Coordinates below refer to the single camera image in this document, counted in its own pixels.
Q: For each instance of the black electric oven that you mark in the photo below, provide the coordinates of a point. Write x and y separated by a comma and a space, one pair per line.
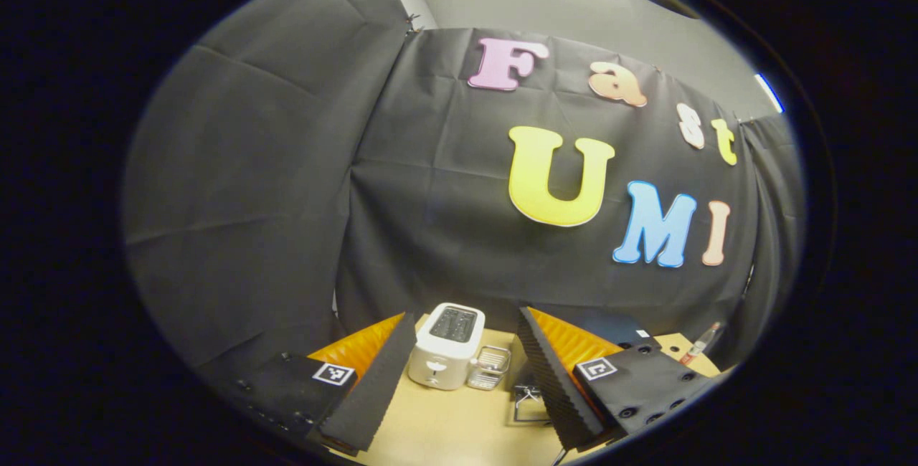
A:
609, 326

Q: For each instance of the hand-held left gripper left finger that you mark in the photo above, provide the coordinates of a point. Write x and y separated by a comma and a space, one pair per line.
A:
380, 380

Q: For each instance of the black backdrop cloth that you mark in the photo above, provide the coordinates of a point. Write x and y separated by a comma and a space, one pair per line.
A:
251, 165

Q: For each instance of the clear glass container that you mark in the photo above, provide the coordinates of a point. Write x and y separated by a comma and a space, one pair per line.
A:
491, 367

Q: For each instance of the white toaster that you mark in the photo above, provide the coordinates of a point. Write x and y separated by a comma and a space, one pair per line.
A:
445, 351

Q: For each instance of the small ceiling light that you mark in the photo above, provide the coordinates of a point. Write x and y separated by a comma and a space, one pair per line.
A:
769, 93

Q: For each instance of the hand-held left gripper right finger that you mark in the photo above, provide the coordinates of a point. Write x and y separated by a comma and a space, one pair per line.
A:
552, 380

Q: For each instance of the clear plastic water bottle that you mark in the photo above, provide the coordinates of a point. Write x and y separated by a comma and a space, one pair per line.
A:
699, 344

